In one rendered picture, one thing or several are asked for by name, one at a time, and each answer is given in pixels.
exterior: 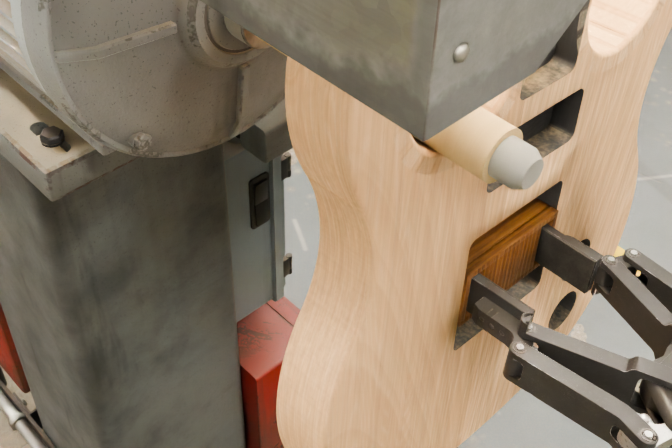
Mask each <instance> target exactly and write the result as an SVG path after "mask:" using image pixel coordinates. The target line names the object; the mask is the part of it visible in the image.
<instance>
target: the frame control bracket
mask: <svg viewBox="0 0 672 448"><path fill-rule="evenodd" d="M240 142H241V145H242V146H243V147H244V148H245V149H246V150H247V151H249V152H250V153H251V154H253V155H254V156H255V157H257V158H258V159H259V160H261V161H262V162H264V163H268V162H269V161H271V160H273V159H275V158H276V157H278V156H280V155H282V154H283V153H285V152H287V151H289V150H290V149H292V148H293V146H292V142H291V139H290V135H289V130H288V124H287V117H286V107H285V99H284V100H283V101H282V102H281V103H280V104H279V105H278V106H276V107H275V108H274V109H273V110H272V111H271V112H270V113H269V114H267V115H266V116H265V117H264V118H262V119H261V120H260V121H259V122H257V123H256V124H254V125H253V126H252V127H250V128H249V129H247V130H246V131H244V132H242V133H241V134H240Z"/></svg>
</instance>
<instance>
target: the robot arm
mask: <svg viewBox="0 0 672 448"><path fill-rule="evenodd" d="M535 261H536V262H537V263H539V264H540V265H542V266H543V267H545V268H546V269H548V270H549V271H551V272H552V273H554V274H555V275H557V276H558V277H560V278H562V279H563V280H565V281H566V282H568V283H569V284H571V285H572V286H574V287H575V288H577V289H578V290H580V291H581V292H583V293H584V294H585V293H587V292H588V291H589V290H591V294H592V296H593V295H594V293H595V294H596V295H597V294H601V295H602V296H603V297H604V298H605V299H606V300H607V301H608V302H609V304H610V305H611V306H612V307H613V308H614V309H615V310H616V311H617V312H618V313H619V314H620V316H621V317H622V318H623V319H624V320H625V321H626V322H627V323H628V324H629V325H630V326H631V328H632V329H633V330H634V331H635V332H636V333H637V334H638V335H639V336H640V337H641V338H642V340H643V341H644V342H645V343H646V344H647V345H648V346H649V347H650V348H651V349H652V351H653V352H654V358H655V360H654V361H651V360H648V359H646V358H643V357H640V356H635V357H633V358H626V357H624V356H621V355H618V354H616V353H613V352H610V351H608V350H605V349H602V348H600V347H597V346H594V345H592V344H589V343H587V342H584V341H581V340H579V339H576V338H573V337H570V336H568V335H565V334H563V333H560V332H557V331H555V330H552V329H549V328H546V327H544V326H541V325H539V324H536V323H534V322H532V321H533V317H534V314H535V309H533V308H531V307H530V306H528V305H527V304H525V303H524V302H522V301H521V300H519V299H518V298H516V297H515V296H513V295H512V294H510V293H509V292H507V291H506V290H504V289H503V288H501V287H500V286H498V285H497V284H495V283H494V282H492V281H491V280H489V279H488V278H486V277H485V276H483V275H482V274H480V273H478V274H477V275H476V276H474V277H473V278H472V279H471V284H470V290H469V296H468V301H467V307H466V311H468V312H469V313H470V314H472V320H473V321H474V323H475V324H476V325H478V326H479V327H480V328H483V330H485V331H486V332H488V333H489V334H491V335H492V336H493V337H495V338H496V339H498V340H499V341H501V342H502V343H503V344H505V345H506V346H507V347H508V349H509V350H508V354H507V358H506V362H505V365H504V369H503V375H504V377H505V378H506V379H507V380H509V381H510V382H512V383H513V384H515V385H517V386H518V387H520V388H521V389H523V390H525V391H526V392H528V393H530V394H532V395H533V396H534V397H536V398H537V399H539V400H540V401H542V402H544V403H545V404H547V405H548V406H550V407H552V408H553V409H555V410H556V411H558V412H560V413H561V414H563V415H564V416H566V417H567V418H569V419H571V420H572V421H574V422H575V423H577V424H579V425H580V426H582V427H583V428H585V429H587V430H588V431H590V432H591V433H593V434H594V435H596V436H598V437H599V438H601V439H602V440H604V441H606V442H607V443H609V444H610V446H611V447H612V448H667V447H671V448H672V273H670V272H669V271H667V270H666V269H664V268H663V267H662V266H660V265H659V264H657V263H656V262H654V261H653V260H651V259H650V258H649V257H647V256H646V255H644V254H643V253H641V252H640V251H638V250H636V249H633V248H629V249H626V250H625V252H624V255H621V256H618V257H615V256H612V255H605V256H603V255H602V254H600V253H598V252H597V251H595V250H594V249H592V248H590V247H589V246H587V245H585V244H584V243H582V242H580V241H579V240H577V239H576V238H574V237H572V236H569V235H564V234H563V233H561V232H559V231H558V230H556V229H555V228H553V227H551V226H550V225H548V224H546V225H544V226H543V227H542V229H541V234H540V238H539V243H538V247H537V252H536V256H535ZM637 270H639V271H640V272H641V274H640V276H637V275H636V273H637ZM593 282H594V283H593ZM592 285H593V286H592ZM591 288H592V289H591ZM595 290H596V291H595ZM534 343H536V344H537V345H538V348H537V347H535V346H534ZM640 379H642V381H641V383H640V385H639V392H640V393H639V392H637V391H636V390H635V388H636V386H637V383H638V381H639V380H640ZM636 412H637V413H639V414H641V415H640V416H639V415H638V414H637V413H636ZM650 418H651V419H652V421H653V423H651V422H650Z"/></svg>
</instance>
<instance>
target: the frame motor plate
mask: <svg viewBox="0 0 672 448"><path fill-rule="evenodd" d="M0 153H1V154H2V155H3V156H4V157H5V158H6V159H7V160H8V161H9V162H10V163H11V164H12V165H13V166H14V167H15V168H16V169H18V170H19V171H20V172H21V173H22V174H23V175H24V176H25V177H26V178H27V179H28V180H29V181H30V182H31V183H32V184H33V185H34V186H35V187H36V188H38V189H39V190H40V191H41V192H42V193H43V194H44V195H45V196H46V197H47V198H48V199H49V200H50V201H57V200H59V199H61V198H62V197H64V196H66V195H68V194H70V193H72V192H74V191H76V190H78V189H80V188H82V187H84V186H86V185H88V184H89V183H91V182H93V181H95V180H97V179H99V178H101V177H103V176H105V175H107V174H109V173H111V172H113V171H115V170H116V169H118V168H120V167H122V166H124V165H126V164H128V163H130V162H132V161H134V160H136V159H138V158H140V157H141V156H134V155H130V154H126V153H123V152H119V151H117V150H116V151H114V152H112V153H110V154H108V155H105V156H104V155H102V154H101V153H99V152H98V151H97V150H96V149H95V148H94V147H92V146H91V145H90V144H89V143H88V142H87V141H85V140H84V139H83V138H82V137H81V136H80V135H78V134H77V133H76V132H75V131H74V130H73V129H71V128H70V127H69V126H68V125H67V124H66V123H64V122H63V121H62V120H61V119H60V118H58V117H57V116H56V115H55V114H54V113H53V112H51V111H50V110H49V109H48V108H47V107H46V106H44V105H43V104H42V103H41V102H40V101H39V100H37V99H36V98H35V97H34V96H33V95H32V94H30V93H29V92H28V91H27V90H26V89H24V88H23V87H22V86H21V85H20V84H19V83H17V82H16V81H15V80H14V79H13V78H12V77H10V76H9V75H8V74H7V73H6V72H5V71H3V70H2V69H1V68H0Z"/></svg>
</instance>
